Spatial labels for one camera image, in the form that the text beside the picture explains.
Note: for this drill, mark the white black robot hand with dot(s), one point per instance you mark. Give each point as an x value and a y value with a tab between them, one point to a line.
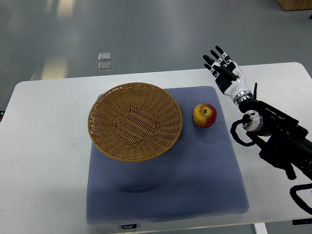
228	75

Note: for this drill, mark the red yellow apple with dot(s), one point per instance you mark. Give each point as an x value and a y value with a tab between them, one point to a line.
204	115

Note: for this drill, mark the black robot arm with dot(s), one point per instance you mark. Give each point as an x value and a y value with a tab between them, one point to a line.
281	139

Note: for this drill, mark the brown wicker basket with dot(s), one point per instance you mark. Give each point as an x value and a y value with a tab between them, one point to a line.
135	122

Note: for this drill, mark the wooden box corner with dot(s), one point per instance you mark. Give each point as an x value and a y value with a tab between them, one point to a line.
295	5

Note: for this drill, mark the blue quilted cushion mat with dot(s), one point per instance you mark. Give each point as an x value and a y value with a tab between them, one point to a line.
198	176

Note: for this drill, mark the lower floor socket plate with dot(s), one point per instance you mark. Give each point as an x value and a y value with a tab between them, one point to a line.
104	66

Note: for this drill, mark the floor socket plate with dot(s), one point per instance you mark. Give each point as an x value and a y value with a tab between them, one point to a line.
104	56
104	66

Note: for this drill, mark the upper floor socket plate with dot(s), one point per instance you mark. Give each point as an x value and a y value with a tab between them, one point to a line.
104	56

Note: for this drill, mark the white table leg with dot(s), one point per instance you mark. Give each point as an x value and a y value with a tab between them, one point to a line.
260	228

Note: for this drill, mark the black table control label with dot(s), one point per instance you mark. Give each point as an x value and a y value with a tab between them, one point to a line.
129	226

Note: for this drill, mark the black table edge bracket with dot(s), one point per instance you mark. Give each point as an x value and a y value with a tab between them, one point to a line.
302	221

